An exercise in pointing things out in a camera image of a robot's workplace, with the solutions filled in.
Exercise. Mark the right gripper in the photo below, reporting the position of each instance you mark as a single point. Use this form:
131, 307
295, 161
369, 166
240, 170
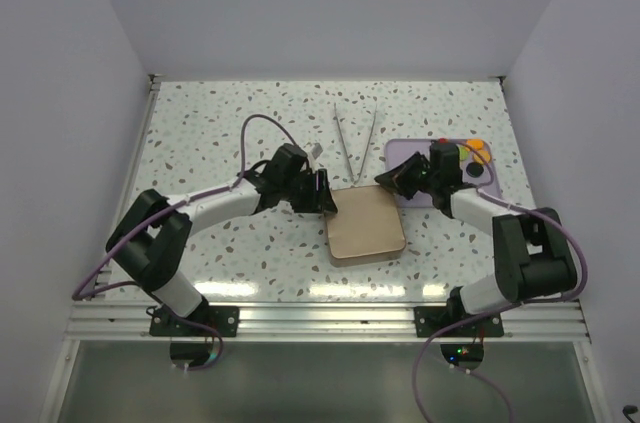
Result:
397, 179

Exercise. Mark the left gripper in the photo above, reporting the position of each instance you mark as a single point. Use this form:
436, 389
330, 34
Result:
320, 199

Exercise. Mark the metal tongs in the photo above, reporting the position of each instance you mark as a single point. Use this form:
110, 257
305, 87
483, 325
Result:
355, 125

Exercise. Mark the gold tin lid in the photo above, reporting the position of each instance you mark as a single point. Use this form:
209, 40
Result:
366, 229

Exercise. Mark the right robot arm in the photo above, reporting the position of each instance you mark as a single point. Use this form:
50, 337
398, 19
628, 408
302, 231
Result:
534, 257

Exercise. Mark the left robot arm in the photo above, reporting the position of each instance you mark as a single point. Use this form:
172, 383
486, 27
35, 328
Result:
149, 242

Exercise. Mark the green round cookie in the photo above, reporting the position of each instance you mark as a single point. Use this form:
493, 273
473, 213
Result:
463, 154

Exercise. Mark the black round cookie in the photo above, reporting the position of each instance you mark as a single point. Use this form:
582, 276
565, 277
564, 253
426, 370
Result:
474, 170

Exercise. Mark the orange round cookie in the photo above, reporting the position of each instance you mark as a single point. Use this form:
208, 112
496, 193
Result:
482, 157

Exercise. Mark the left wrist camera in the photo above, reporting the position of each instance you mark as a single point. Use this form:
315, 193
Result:
313, 152

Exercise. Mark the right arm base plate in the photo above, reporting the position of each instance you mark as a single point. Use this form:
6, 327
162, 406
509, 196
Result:
436, 321

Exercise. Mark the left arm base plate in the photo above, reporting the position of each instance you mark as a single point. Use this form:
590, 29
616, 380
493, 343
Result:
210, 321

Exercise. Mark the aluminium rail frame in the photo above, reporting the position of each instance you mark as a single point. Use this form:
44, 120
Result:
325, 322

